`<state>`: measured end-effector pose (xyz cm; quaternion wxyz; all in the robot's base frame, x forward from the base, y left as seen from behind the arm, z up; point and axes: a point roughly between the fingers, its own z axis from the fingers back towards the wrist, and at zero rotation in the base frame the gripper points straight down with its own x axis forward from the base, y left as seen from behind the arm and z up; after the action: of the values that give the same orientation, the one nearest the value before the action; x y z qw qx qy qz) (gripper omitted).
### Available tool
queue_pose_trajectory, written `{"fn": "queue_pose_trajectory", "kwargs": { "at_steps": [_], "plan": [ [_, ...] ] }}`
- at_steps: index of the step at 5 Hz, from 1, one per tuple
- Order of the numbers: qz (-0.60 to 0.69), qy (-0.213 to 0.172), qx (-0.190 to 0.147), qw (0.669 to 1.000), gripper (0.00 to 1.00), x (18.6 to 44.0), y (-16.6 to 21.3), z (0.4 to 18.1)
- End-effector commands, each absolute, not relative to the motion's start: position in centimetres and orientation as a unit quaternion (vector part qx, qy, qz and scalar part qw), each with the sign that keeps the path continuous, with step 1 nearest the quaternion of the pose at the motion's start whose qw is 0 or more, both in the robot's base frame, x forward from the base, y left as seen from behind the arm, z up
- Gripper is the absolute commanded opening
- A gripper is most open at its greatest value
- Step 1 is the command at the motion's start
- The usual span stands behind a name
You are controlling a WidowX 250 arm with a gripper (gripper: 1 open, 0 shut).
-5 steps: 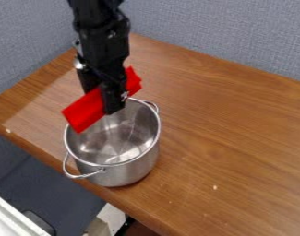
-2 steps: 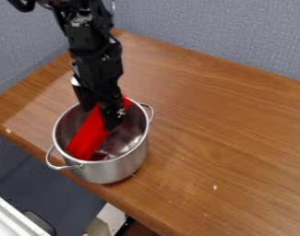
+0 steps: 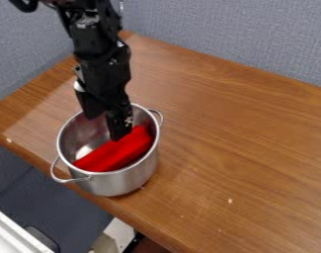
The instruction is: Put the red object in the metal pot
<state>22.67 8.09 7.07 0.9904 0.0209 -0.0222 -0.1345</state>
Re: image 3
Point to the stainless steel pot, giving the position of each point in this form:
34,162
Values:
81,135

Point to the white table leg bracket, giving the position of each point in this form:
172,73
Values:
114,239

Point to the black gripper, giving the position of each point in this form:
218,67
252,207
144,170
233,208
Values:
101,90

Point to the red rectangular block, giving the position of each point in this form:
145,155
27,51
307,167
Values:
116,154

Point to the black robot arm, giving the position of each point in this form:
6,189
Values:
93,25

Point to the white appliance with dark panel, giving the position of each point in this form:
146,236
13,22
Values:
17,240

